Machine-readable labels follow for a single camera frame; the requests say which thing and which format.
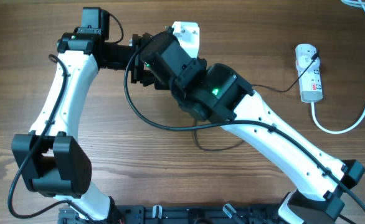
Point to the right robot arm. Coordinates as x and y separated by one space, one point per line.
219 96

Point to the white power strip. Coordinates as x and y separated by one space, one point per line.
310 81

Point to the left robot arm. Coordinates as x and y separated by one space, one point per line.
49 158

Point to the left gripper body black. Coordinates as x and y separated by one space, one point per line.
137 62

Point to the white charger adapter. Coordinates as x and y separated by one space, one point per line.
307 62

